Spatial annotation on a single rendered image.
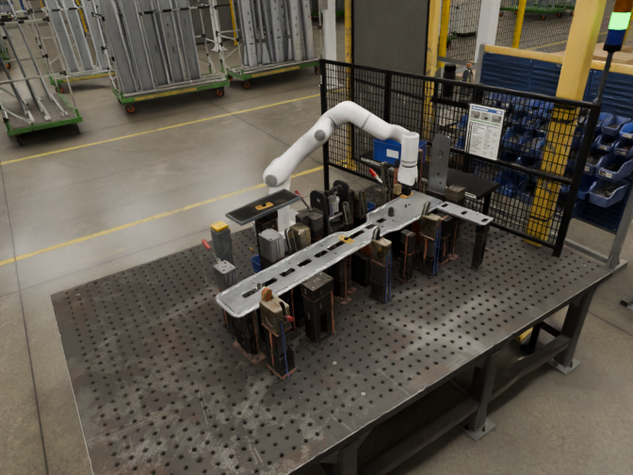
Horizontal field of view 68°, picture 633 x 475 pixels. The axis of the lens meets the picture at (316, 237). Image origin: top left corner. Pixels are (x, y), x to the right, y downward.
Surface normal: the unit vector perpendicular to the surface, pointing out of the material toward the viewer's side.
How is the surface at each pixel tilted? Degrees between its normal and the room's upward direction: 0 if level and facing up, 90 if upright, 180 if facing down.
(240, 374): 0
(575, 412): 0
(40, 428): 0
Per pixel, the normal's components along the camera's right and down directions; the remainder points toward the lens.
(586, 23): -0.73, 0.38
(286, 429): -0.04, -0.85
